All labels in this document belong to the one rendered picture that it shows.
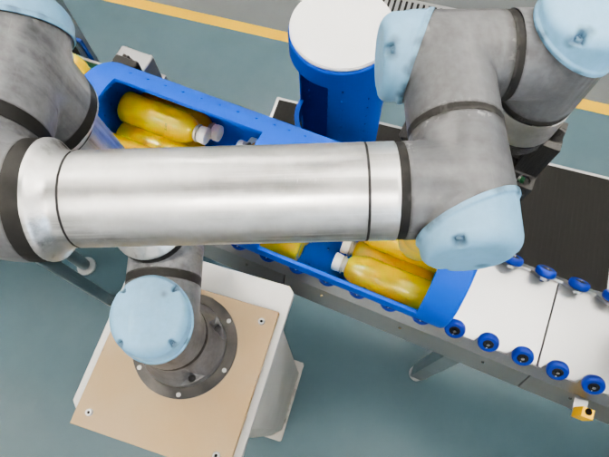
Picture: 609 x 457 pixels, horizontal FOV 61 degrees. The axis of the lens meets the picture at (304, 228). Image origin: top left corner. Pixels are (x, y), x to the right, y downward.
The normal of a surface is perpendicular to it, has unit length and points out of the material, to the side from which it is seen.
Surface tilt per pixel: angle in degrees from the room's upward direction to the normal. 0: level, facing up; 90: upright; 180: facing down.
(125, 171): 8
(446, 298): 53
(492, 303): 0
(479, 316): 0
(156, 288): 6
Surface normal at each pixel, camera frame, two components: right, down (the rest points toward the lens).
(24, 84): 0.84, -0.22
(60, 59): 0.99, -0.06
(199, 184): -0.03, -0.14
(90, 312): -0.03, -0.37
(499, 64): 0.02, 0.50
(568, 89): 0.01, 0.93
